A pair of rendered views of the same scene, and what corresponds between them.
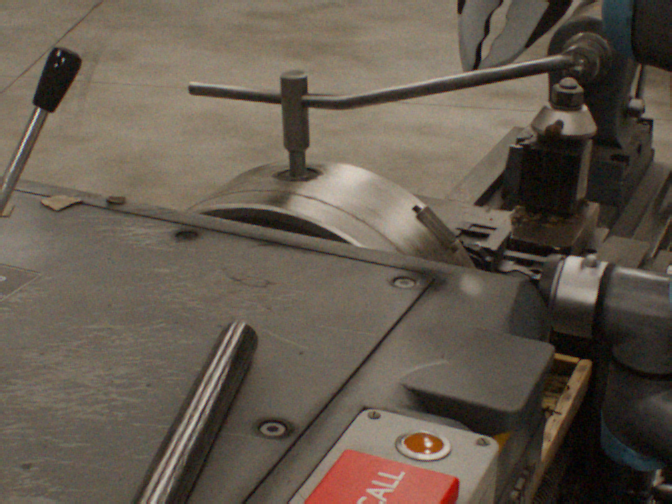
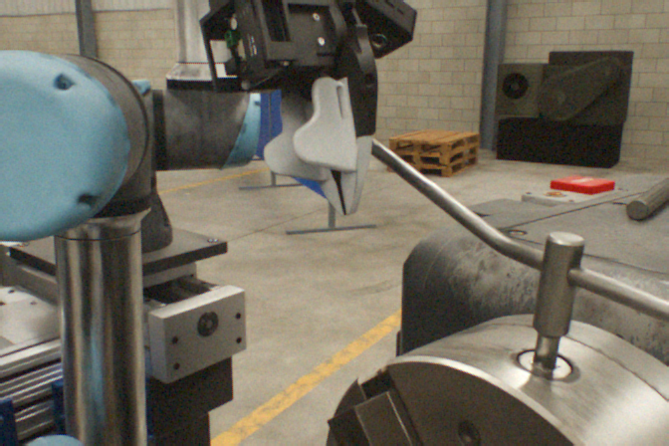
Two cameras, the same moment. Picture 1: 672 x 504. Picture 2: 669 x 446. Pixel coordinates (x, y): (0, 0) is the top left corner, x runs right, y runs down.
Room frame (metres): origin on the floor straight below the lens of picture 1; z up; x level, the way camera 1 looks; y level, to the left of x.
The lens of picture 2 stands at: (1.44, 0.11, 1.43)
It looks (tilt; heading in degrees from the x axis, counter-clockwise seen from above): 14 degrees down; 209
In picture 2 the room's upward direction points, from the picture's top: straight up
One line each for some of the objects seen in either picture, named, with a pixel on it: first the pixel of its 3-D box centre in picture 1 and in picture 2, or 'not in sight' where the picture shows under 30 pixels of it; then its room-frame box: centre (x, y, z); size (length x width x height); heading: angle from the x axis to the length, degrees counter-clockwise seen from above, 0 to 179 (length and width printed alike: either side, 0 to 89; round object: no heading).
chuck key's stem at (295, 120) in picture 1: (296, 142); (551, 323); (1.04, 0.04, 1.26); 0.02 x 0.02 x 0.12; 64
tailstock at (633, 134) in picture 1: (589, 90); not in sight; (2.15, -0.41, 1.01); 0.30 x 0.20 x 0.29; 159
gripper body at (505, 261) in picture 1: (498, 276); not in sight; (1.21, -0.16, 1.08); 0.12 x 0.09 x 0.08; 69
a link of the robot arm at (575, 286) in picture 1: (577, 293); not in sight; (1.17, -0.24, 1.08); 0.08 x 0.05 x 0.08; 159
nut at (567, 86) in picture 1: (567, 92); not in sight; (1.57, -0.27, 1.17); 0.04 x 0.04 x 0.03
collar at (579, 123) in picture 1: (564, 118); not in sight; (1.57, -0.27, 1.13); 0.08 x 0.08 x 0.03
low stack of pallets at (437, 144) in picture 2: not in sight; (434, 151); (-6.76, -2.94, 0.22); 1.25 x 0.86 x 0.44; 0
